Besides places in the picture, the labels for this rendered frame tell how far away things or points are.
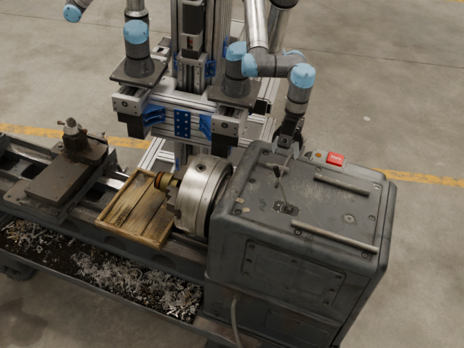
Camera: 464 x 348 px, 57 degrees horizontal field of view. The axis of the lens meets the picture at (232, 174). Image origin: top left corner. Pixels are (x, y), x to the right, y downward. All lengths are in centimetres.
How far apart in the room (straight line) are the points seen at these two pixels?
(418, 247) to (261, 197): 194
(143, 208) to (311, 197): 77
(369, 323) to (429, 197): 127
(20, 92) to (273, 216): 326
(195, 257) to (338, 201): 63
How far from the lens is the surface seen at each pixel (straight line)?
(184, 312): 200
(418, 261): 318
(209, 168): 158
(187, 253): 179
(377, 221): 152
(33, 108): 409
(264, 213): 143
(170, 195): 164
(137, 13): 220
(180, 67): 219
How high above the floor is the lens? 235
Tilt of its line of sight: 45 degrees down
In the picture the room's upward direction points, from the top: 6 degrees clockwise
